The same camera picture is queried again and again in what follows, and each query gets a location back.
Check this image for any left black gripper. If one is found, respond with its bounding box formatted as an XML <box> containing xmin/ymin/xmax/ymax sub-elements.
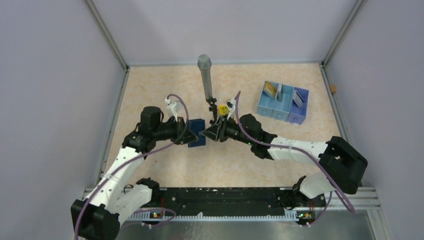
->
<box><xmin>153</xmin><ymin>116</ymin><xmax>200</xmax><ymax>145</ymax></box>

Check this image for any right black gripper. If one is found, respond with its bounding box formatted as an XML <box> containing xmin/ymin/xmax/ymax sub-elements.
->
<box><xmin>201</xmin><ymin>114</ymin><xmax>254</xmax><ymax>146</ymax></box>

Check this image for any dark blue card holder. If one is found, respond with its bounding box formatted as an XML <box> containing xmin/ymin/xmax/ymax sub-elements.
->
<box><xmin>188</xmin><ymin>118</ymin><xmax>206</xmax><ymax>148</ymax></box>

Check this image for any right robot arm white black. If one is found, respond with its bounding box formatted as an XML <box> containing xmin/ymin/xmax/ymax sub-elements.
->
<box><xmin>201</xmin><ymin>114</ymin><xmax>368</xmax><ymax>206</ymax></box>

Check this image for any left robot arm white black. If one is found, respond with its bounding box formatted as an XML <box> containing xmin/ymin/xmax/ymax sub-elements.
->
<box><xmin>71</xmin><ymin>100</ymin><xmax>198</xmax><ymax>240</ymax></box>

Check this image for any gold credit card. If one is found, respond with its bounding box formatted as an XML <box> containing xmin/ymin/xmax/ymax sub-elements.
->
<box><xmin>263</xmin><ymin>81</ymin><xmax>278</xmax><ymax>98</ymax></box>

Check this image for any black credit card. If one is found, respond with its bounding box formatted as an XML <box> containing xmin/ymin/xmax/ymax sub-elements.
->
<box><xmin>276</xmin><ymin>83</ymin><xmax>283</xmax><ymax>102</ymax></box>

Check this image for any silver credit card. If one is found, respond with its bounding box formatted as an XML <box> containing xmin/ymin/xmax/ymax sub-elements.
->
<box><xmin>293</xmin><ymin>89</ymin><xmax>304</xmax><ymax>109</ymax></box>

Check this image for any yellow red blue toy block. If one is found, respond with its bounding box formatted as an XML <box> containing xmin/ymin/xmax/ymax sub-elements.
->
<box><xmin>218</xmin><ymin>104</ymin><xmax>230</xmax><ymax>116</ymax></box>

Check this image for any black tripod stand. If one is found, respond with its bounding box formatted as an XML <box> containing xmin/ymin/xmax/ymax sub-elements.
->
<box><xmin>206</xmin><ymin>98</ymin><xmax>218</xmax><ymax>125</ymax></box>

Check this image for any light blue drawer left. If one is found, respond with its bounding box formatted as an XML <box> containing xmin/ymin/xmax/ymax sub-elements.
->
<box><xmin>256</xmin><ymin>81</ymin><xmax>279</xmax><ymax>118</ymax></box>

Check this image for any light blue drawer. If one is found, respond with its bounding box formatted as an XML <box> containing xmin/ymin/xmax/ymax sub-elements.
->
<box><xmin>256</xmin><ymin>81</ymin><xmax>279</xmax><ymax>118</ymax></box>
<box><xmin>272</xmin><ymin>84</ymin><xmax>295</xmax><ymax>121</ymax></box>

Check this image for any grey microphone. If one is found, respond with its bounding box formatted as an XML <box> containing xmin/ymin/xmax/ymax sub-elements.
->
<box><xmin>197</xmin><ymin>54</ymin><xmax>213</xmax><ymax>101</ymax></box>

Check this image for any light blue drawer middle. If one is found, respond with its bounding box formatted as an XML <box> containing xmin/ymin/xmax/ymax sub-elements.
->
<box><xmin>272</xmin><ymin>84</ymin><xmax>295</xmax><ymax>121</ymax></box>

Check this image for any purple drawer right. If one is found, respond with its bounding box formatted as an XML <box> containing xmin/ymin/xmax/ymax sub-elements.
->
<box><xmin>287</xmin><ymin>87</ymin><xmax>309</xmax><ymax>125</ymax></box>

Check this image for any small wooden knob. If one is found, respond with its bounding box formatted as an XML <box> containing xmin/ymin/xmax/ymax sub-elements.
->
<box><xmin>329</xmin><ymin>84</ymin><xmax>337</xmax><ymax>95</ymax></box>

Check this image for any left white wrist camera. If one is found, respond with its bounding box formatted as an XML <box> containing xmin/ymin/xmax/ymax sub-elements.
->
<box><xmin>164</xmin><ymin>98</ymin><xmax>183</xmax><ymax>121</ymax></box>

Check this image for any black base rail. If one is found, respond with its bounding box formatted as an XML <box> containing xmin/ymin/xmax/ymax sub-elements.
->
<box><xmin>141</xmin><ymin>187</ymin><xmax>327</xmax><ymax>217</ymax></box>

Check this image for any white cable duct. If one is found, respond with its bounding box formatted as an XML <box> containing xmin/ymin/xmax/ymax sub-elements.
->
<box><xmin>127</xmin><ymin>211</ymin><xmax>299</xmax><ymax>222</ymax></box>

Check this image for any aluminium frame front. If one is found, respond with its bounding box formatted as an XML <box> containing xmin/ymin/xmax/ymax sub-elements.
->
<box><xmin>71</xmin><ymin>187</ymin><xmax>385</xmax><ymax>240</ymax></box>

